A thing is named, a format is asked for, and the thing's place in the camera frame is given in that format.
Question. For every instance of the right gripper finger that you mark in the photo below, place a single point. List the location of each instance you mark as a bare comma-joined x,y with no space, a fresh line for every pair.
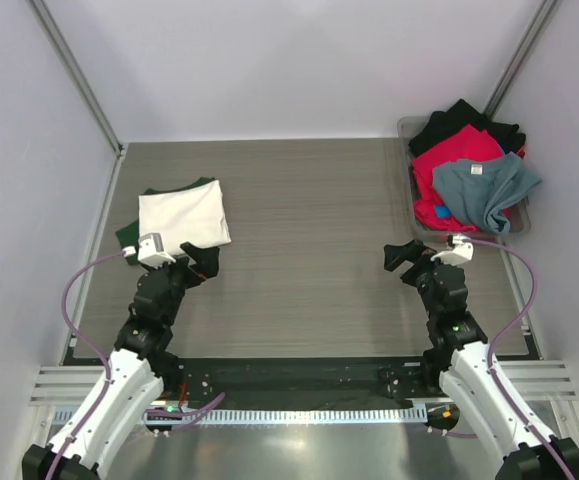
394,256
417,248

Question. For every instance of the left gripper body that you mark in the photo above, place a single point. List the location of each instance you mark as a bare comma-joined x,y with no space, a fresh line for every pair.
181,277

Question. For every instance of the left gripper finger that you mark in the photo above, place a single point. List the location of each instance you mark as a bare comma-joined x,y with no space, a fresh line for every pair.
207,262
191,250

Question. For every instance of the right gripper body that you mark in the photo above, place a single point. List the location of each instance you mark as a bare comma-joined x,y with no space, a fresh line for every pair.
423,265

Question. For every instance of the grey blue t shirt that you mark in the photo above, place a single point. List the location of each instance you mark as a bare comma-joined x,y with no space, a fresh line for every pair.
521,184

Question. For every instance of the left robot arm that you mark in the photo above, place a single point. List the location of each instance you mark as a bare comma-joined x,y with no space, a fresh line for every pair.
137,372

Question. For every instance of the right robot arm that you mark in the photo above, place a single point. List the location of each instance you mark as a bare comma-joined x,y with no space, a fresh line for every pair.
462,364

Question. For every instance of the folded white t shirt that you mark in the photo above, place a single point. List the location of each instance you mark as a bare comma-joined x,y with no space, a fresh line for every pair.
196,216

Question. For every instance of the bright blue t shirt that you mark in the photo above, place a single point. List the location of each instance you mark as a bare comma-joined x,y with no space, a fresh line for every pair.
441,212

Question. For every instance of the grey plastic bin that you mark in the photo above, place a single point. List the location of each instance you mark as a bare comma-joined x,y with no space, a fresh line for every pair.
409,127

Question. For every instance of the red t shirt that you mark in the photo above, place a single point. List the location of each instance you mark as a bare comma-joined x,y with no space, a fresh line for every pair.
467,143

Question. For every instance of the black t shirt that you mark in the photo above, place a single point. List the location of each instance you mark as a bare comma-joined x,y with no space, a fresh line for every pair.
444,124

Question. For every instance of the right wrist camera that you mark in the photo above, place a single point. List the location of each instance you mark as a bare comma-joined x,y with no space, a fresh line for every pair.
460,250

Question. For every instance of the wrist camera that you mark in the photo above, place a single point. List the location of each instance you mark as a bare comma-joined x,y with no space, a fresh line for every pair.
154,248
460,250

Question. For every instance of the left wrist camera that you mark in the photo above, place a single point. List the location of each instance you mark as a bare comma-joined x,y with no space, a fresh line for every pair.
154,248

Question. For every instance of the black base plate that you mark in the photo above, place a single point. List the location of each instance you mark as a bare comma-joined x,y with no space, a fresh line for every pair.
303,384

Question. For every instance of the slotted cable duct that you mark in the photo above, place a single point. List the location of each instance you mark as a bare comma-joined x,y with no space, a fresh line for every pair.
415,414

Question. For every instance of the aluminium front rail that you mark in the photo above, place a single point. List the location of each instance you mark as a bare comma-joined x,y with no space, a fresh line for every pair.
535,380

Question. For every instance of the right aluminium frame post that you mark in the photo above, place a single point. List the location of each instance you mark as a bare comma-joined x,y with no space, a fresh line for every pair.
537,26

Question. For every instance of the aluminium frame post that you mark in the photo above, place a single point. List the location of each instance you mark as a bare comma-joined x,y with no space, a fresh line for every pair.
537,26
72,67

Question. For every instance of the left aluminium frame post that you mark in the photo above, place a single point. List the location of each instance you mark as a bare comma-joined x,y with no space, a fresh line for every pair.
72,67

